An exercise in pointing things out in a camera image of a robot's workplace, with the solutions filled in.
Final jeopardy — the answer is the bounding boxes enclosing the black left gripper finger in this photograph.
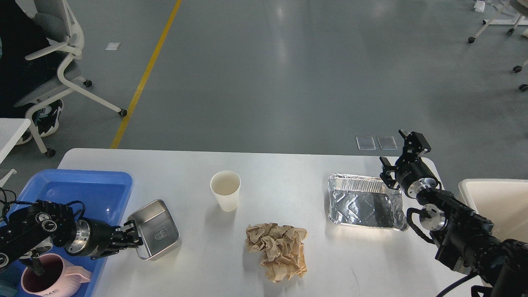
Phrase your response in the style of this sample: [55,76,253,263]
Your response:
[111,237,143,252]
[119,219,139,240]

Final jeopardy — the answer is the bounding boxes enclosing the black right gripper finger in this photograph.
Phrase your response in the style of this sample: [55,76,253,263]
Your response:
[379,156,400,190]
[398,130,431,164]

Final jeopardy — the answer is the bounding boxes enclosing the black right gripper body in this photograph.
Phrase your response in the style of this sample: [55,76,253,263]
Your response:
[396,160,438,199]

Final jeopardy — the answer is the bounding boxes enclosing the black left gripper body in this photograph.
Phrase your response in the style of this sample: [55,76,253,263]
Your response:
[64,219,124,259]

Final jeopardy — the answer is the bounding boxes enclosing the square steel container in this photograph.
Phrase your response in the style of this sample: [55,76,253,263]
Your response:
[127,199,182,261]

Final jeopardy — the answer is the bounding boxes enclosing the pink mug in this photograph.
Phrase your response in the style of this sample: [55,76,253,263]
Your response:
[21,253,92,297]

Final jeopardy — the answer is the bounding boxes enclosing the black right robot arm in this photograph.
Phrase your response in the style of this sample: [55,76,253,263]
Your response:
[380,130,528,297]

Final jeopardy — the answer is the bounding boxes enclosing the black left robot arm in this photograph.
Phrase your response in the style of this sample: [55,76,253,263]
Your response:
[1,189,144,275]

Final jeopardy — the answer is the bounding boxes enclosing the clear floor plate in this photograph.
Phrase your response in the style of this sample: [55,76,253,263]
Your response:
[377,136,398,150]
[356,136,377,151]

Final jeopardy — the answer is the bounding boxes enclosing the blue plastic tray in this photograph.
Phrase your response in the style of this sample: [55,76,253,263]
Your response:
[17,169,133,297]

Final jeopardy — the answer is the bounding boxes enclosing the aluminium foil tray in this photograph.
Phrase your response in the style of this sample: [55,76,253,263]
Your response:
[328,173,408,231]

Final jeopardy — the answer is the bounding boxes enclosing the white plastic bin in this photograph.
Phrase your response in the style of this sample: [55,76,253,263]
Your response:
[458,179,528,243]

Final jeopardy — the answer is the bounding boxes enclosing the white paper cup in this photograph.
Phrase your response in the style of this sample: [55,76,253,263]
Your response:
[210,171,241,212]

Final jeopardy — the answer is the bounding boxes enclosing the black chair caster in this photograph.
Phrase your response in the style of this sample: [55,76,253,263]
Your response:
[513,58,528,92]

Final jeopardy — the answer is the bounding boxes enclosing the crumpled brown paper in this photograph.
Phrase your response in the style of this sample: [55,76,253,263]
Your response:
[245,222,309,283]

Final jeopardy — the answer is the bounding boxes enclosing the seated person in black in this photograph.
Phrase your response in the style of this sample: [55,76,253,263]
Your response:
[0,0,63,146]

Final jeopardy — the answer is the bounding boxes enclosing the white office chair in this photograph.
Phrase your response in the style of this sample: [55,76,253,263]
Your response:
[1,0,127,157]

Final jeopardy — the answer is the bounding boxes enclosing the white rolling frame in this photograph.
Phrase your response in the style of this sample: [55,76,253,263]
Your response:
[468,0,528,44]

